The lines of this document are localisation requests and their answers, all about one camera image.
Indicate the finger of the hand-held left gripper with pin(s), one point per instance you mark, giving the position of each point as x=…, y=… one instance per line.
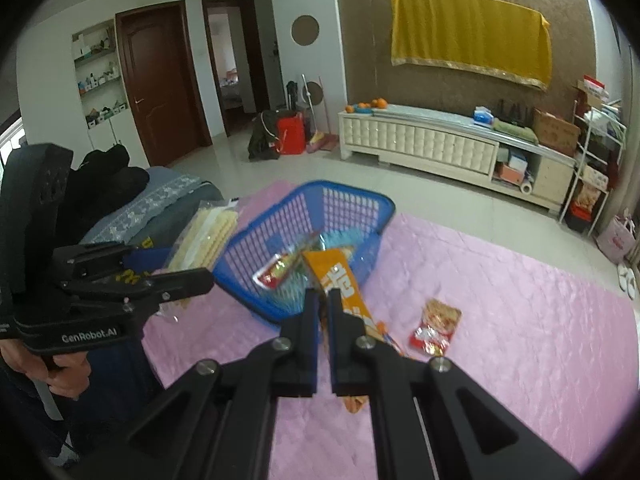
x=185, y=282
x=145, y=260

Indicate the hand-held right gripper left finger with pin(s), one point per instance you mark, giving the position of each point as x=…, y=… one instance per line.
x=305, y=360

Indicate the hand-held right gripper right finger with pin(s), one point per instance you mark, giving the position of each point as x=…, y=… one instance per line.
x=345, y=360

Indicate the clear cracker packet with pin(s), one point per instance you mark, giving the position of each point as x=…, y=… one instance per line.
x=205, y=240

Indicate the long orange snack packet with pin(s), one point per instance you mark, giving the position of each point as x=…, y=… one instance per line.
x=340, y=275

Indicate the red green packet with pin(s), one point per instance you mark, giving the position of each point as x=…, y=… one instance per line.
x=275, y=272

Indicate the blue plastic basket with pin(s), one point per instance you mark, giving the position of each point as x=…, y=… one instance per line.
x=345, y=205

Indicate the person's left hand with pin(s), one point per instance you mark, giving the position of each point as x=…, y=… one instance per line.
x=70, y=375

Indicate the grey patterned cloth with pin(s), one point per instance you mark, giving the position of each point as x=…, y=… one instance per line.
x=170, y=195

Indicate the black cloth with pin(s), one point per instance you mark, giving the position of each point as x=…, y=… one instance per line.
x=110, y=180

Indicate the red patterned snack packet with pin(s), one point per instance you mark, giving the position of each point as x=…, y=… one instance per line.
x=436, y=327

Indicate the pink quilted mat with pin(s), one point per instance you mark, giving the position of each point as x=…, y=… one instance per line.
x=500, y=335

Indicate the black bag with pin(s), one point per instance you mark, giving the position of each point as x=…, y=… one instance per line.
x=262, y=137

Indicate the brown wooden door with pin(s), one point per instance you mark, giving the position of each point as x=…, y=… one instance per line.
x=160, y=85

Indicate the red bucket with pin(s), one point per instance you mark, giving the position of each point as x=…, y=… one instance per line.
x=291, y=135

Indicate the broom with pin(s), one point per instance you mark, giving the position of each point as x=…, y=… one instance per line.
x=320, y=135

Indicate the open doorway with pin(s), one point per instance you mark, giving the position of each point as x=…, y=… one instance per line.
x=235, y=70

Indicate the cream television cabinet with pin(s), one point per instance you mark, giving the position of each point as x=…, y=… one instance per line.
x=435, y=145

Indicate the white tape roll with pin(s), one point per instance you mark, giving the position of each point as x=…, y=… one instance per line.
x=526, y=188

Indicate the orange box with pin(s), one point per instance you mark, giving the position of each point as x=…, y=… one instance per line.
x=512, y=172

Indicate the blue tissue box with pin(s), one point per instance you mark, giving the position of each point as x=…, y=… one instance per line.
x=483, y=116

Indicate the folded green towel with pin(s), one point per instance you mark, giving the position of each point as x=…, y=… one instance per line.
x=515, y=131

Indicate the red printed box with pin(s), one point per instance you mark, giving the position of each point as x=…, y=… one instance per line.
x=585, y=205

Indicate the white slippers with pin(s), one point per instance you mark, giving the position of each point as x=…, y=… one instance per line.
x=627, y=280

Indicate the pink bag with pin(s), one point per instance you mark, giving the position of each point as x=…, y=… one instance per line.
x=617, y=240

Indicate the brown cardboard box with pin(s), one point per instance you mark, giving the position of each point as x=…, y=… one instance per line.
x=556, y=132

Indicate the white metal rack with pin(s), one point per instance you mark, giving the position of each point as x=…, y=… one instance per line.
x=595, y=160

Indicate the wall shelf niche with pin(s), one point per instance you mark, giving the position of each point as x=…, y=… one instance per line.
x=97, y=75

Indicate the yellow wall cloth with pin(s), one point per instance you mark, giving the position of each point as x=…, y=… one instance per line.
x=470, y=35

